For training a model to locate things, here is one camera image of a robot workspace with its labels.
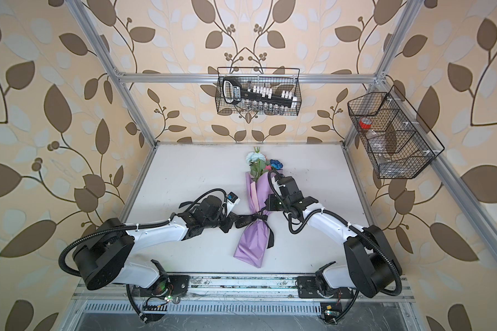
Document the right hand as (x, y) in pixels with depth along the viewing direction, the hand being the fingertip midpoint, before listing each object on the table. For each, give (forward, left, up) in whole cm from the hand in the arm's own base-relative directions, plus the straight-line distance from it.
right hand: (267, 202), depth 87 cm
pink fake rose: (+23, -2, -5) cm, 23 cm away
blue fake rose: (+24, -7, -4) cm, 25 cm away
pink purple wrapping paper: (-15, +6, -6) cm, 17 cm away
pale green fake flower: (+26, +4, -2) cm, 26 cm away
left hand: (-5, +11, -3) cm, 13 cm away
